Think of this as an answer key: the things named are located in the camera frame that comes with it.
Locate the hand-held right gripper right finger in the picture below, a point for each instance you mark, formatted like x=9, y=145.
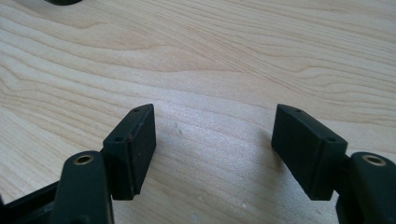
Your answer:
x=306, y=149

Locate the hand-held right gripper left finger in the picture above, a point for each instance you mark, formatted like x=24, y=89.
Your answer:
x=130, y=152

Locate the dark round object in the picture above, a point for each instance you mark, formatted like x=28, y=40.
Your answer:
x=63, y=2

